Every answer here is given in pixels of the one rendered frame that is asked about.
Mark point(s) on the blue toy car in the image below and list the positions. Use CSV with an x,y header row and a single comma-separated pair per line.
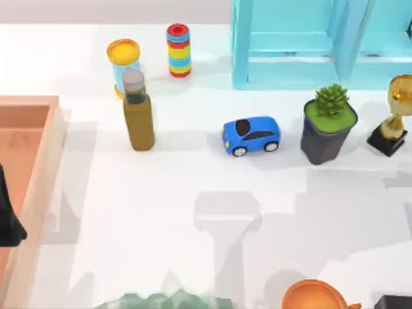
x,y
249,135

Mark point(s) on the olive green bottle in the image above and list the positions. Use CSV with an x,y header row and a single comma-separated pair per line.
x,y
139,127

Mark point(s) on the stack of coloured rings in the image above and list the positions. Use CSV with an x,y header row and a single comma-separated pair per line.
x,y
178,51

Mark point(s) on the light blue rack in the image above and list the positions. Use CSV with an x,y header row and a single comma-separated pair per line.
x,y
289,69

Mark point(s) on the grey pot with green plant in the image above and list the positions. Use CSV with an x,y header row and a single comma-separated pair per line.
x,y
325,135

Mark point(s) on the light blue can yellow lid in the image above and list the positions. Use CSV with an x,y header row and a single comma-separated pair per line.
x,y
124,58

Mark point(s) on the green leafy plant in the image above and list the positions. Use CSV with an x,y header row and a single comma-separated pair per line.
x,y
174,301

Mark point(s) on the shallow salmon-coloured box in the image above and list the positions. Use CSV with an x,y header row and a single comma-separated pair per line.
x,y
38,151

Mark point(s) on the orange cup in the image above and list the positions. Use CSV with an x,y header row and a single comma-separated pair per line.
x,y
313,296

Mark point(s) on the gold trophy black base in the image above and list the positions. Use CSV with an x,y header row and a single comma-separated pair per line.
x,y
394,122

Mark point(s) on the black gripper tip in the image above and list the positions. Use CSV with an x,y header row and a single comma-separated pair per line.
x,y
7,222

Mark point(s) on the black block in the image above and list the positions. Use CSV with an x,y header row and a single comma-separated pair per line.
x,y
394,302

